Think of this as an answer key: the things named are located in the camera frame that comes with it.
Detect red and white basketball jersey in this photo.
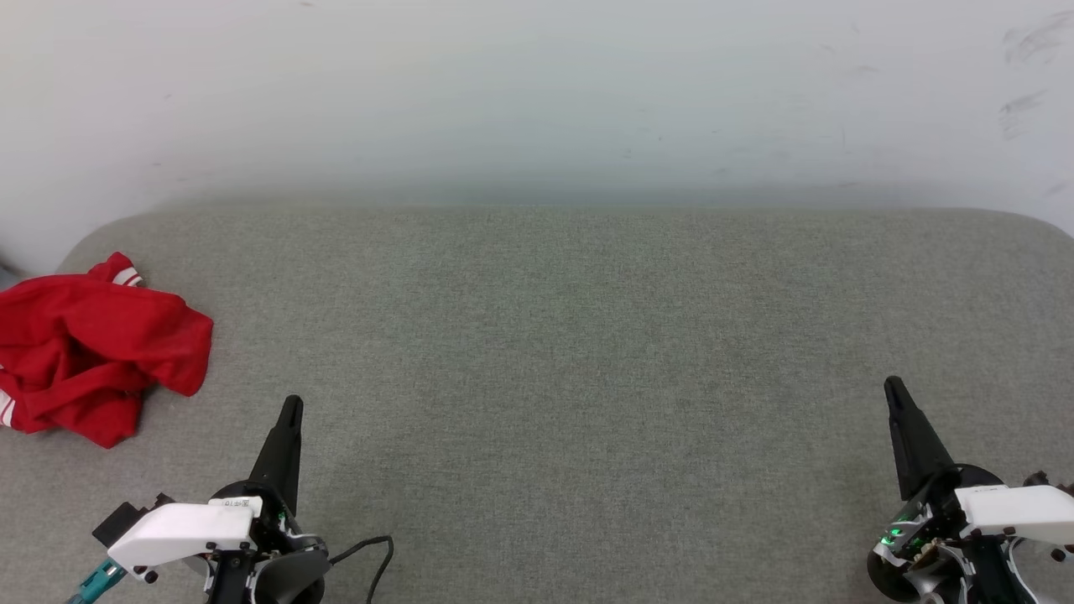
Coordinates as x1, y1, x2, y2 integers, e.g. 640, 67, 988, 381
0, 252, 215, 450

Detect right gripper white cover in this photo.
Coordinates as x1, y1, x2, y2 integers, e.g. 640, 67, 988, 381
867, 375, 1074, 604

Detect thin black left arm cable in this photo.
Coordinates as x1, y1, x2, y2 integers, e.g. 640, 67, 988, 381
330, 534, 395, 604

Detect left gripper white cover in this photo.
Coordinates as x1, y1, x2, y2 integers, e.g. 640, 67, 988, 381
107, 394, 332, 604

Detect teal left camera connector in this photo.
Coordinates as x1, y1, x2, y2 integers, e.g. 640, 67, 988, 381
67, 560, 127, 604

